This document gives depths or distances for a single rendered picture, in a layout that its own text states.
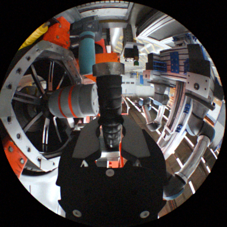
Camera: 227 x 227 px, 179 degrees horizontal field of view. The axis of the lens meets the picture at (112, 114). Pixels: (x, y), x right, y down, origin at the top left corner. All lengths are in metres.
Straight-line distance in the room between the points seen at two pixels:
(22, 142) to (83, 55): 0.39
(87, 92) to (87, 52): 0.22
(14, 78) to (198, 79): 0.60
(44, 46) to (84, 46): 0.20
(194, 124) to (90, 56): 0.72
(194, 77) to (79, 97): 0.50
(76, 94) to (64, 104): 0.06
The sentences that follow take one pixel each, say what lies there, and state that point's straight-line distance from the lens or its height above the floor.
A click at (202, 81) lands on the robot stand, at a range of 0.41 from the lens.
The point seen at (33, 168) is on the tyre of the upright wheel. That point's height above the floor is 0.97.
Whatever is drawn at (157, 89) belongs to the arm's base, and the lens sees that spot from 0.82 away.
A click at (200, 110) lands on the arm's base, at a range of 0.55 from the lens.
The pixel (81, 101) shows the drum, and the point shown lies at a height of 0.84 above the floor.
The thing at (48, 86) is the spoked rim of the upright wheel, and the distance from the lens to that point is 0.42.
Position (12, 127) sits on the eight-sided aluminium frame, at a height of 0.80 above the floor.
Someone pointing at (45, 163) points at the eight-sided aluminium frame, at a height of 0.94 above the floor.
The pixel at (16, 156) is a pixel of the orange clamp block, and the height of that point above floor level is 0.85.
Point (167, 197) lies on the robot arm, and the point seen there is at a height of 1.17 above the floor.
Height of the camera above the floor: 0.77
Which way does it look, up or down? 29 degrees up
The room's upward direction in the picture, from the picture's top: 177 degrees clockwise
